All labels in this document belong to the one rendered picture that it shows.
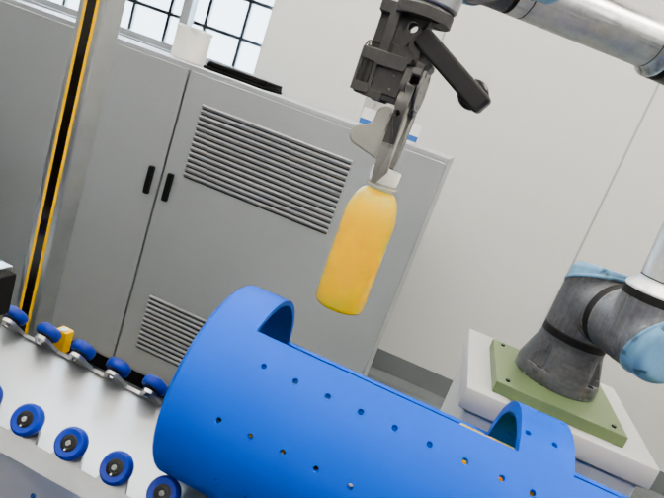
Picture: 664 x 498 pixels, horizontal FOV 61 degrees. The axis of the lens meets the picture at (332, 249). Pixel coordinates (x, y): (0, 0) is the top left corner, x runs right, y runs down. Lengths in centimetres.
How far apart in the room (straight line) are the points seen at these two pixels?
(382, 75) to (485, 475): 47
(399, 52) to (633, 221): 287
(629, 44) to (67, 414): 103
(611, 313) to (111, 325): 219
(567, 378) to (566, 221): 240
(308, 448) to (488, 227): 282
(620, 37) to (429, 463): 66
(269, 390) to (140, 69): 197
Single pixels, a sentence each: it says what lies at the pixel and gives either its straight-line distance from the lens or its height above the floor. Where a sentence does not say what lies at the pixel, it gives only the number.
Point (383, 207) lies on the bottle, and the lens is 70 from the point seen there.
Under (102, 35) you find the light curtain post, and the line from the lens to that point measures 128.
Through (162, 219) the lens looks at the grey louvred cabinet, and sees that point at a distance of 247.
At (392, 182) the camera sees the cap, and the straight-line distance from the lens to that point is 71.
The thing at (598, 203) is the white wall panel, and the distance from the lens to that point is 344.
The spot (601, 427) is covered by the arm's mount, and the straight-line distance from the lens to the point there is 105.
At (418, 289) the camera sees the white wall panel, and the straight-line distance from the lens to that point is 348.
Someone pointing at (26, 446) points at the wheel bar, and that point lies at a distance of 94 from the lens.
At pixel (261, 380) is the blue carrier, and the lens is 69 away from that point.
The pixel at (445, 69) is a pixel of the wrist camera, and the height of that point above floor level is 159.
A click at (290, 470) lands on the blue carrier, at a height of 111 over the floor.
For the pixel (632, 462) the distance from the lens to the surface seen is 106.
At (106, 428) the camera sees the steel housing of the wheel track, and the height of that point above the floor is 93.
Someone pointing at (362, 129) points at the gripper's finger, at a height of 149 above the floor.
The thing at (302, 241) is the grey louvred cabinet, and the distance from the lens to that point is 223.
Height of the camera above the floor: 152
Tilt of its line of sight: 14 degrees down
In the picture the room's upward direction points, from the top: 20 degrees clockwise
